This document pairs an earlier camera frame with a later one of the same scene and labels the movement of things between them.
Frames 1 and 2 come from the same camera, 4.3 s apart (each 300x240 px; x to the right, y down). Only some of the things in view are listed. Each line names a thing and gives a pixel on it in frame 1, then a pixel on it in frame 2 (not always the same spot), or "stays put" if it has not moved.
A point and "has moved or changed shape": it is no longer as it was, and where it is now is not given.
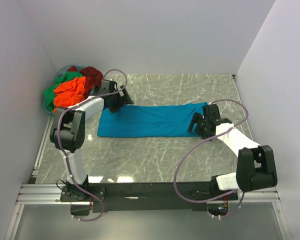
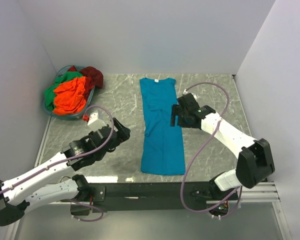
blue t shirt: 149,120 has moved or changed shape
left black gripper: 117,103 → 120,133
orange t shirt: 69,93 stays put
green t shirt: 49,93 stays put
